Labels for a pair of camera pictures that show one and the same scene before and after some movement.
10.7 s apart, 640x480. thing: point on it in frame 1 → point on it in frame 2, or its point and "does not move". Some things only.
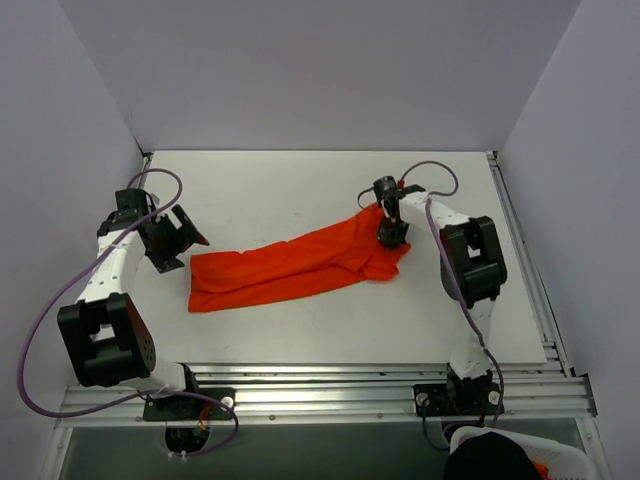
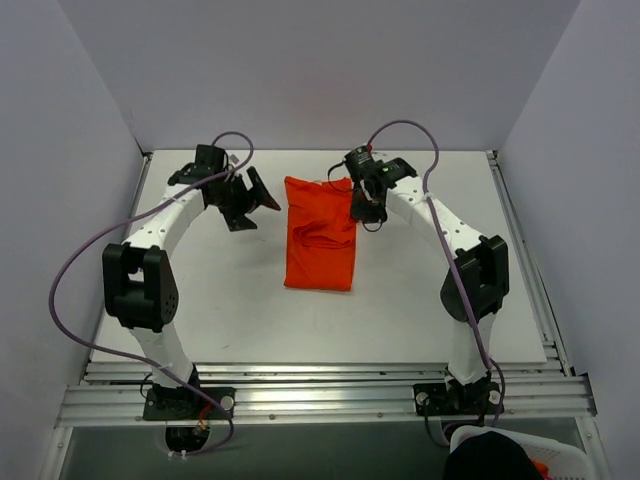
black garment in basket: x=489 y=456 does not move
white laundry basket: x=554 y=462 does not move
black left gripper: x=167 y=240 → x=245 y=198
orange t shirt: x=343 y=252 → x=321 y=234
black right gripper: x=392 y=229 → x=365 y=198
